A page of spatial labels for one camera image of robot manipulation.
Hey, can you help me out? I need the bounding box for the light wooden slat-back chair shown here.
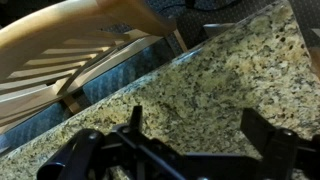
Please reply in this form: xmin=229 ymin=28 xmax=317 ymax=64
xmin=0 ymin=0 xmax=189 ymax=135

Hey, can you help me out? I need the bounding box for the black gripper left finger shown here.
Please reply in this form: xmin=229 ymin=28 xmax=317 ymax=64
xmin=36 ymin=105 xmax=186 ymax=180

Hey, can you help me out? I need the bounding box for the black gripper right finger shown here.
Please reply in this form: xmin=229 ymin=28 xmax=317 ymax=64
xmin=240 ymin=107 xmax=320 ymax=180

